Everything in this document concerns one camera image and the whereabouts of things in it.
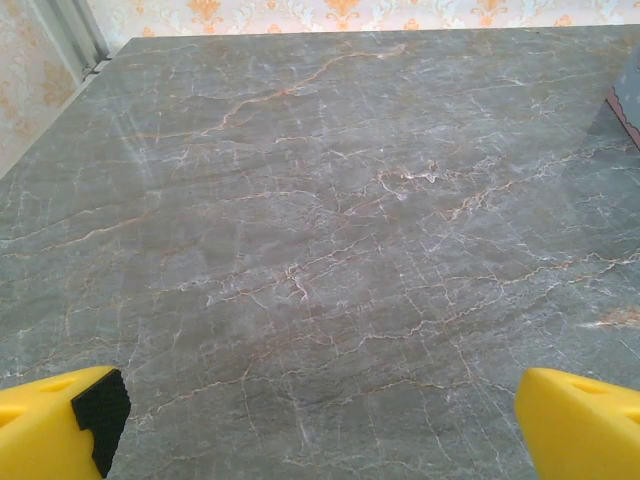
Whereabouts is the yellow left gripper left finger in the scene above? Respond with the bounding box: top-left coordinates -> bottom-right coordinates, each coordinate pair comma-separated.
0,365 -> 133,480

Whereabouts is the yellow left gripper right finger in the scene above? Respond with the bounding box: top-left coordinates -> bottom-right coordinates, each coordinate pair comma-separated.
514,367 -> 640,480

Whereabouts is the pastel cartoon tin box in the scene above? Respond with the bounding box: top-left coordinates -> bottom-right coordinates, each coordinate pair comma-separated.
604,49 -> 640,151

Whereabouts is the aluminium frame post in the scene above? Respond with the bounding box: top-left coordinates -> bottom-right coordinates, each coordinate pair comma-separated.
29,0 -> 114,77

